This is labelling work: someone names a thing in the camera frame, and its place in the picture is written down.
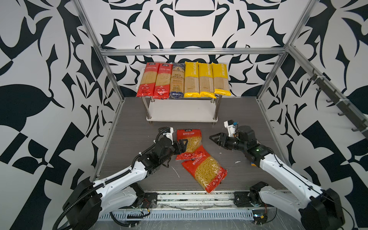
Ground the red fusilli bag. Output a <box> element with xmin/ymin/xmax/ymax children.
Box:
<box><xmin>176</xmin><ymin>129</ymin><xmax>204</xmax><ymax>161</ymax></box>
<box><xmin>182</xmin><ymin>152</ymin><xmax>228</xmax><ymax>193</ymax></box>

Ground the yellow pastatime spaghetti package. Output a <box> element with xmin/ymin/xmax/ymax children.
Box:
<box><xmin>184</xmin><ymin>62</ymin><xmax>200</xmax><ymax>98</ymax></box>

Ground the orange blue spaghetti package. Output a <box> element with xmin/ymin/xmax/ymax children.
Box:
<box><xmin>169</xmin><ymin>63</ymin><xmax>185</xmax><ymax>99</ymax></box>

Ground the small yellow pasta package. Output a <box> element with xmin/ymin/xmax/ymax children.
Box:
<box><xmin>211</xmin><ymin>63</ymin><xmax>232</xmax><ymax>96</ymax></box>

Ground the red spaghetti package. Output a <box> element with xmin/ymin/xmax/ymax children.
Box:
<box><xmin>137</xmin><ymin>62</ymin><xmax>160</xmax><ymax>97</ymax></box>
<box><xmin>153</xmin><ymin>63</ymin><xmax>173</xmax><ymax>99</ymax></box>

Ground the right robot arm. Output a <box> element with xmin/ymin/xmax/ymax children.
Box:
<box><xmin>210</xmin><ymin>120</ymin><xmax>346</xmax><ymax>230</ymax></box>

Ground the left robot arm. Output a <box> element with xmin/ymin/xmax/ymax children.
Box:
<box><xmin>52</xmin><ymin>137</ymin><xmax>188</xmax><ymax>230</ymax></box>

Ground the white two-tier shelf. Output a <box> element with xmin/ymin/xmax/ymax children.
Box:
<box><xmin>136</xmin><ymin>67</ymin><xmax>228</xmax><ymax>125</ymax></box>

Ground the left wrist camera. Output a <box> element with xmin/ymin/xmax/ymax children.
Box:
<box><xmin>163</xmin><ymin>127</ymin><xmax>174</xmax><ymax>143</ymax></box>

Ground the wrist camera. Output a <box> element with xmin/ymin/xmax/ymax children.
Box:
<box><xmin>163</xmin><ymin>127</ymin><xmax>174</xmax><ymax>143</ymax></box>
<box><xmin>224</xmin><ymin>120</ymin><xmax>238</xmax><ymax>137</ymax></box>

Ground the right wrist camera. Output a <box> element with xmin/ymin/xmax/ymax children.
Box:
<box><xmin>224</xmin><ymin>120</ymin><xmax>238</xmax><ymax>137</ymax></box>

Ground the aluminium front rail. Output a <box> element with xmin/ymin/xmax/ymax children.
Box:
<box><xmin>94</xmin><ymin>188</ymin><xmax>318</xmax><ymax>212</ymax></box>

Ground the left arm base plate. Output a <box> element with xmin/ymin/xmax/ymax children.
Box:
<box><xmin>132</xmin><ymin>192</ymin><xmax>158</xmax><ymax>209</ymax></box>

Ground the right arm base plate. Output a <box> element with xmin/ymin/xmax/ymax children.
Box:
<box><xmin>234</xmin><ymin>191</ymin><xmax>260</xmax><ymax>208</ymax></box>

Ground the white cable duct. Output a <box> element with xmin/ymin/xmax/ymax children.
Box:
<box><xmin>114</xmin><ymin>210</ymin><xmax>254</xmax><ymax>221</ymax></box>

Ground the aluminium cage frame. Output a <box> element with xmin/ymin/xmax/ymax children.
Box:
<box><xmin>71</xmin><ymin>0</ymin><xmax>368</xmax><ymax>190</ymax></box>

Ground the wall hook rail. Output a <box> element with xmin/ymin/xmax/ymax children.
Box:
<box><xmin>308</xmin><ymin>68</ymin><xmax>368</xmax><ymax>139</ymax></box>

